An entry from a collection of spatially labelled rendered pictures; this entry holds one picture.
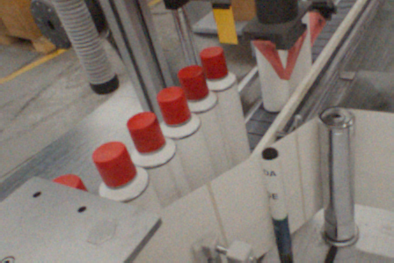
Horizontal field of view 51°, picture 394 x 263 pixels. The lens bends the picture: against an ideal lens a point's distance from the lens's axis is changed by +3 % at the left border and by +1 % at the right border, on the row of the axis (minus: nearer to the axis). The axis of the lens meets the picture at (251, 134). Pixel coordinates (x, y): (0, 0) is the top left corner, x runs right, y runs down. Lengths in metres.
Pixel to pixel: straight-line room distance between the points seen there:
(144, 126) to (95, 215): 0.18
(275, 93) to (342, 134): 0.34
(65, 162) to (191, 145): 0.45
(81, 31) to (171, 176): 0.19
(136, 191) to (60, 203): 0.15
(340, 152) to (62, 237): 0.27
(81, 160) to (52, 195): 0.59
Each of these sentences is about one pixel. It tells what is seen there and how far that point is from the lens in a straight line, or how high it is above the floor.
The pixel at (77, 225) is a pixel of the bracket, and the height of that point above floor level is 1.14.
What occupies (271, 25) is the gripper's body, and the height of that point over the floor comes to 1.10.
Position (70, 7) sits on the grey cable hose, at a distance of 0.49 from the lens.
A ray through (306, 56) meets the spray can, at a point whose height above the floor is 0.94.
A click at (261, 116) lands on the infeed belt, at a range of 0.76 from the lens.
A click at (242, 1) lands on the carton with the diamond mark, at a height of 0.91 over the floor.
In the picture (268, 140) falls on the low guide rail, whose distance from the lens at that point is 0.64.
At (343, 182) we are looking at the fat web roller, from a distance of 0.46.
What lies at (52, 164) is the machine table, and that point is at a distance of 0.91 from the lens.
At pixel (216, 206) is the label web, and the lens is 0.39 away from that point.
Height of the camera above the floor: 1.31
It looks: 37 degrees down
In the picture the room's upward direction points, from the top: 11 degrees counter-clockwise
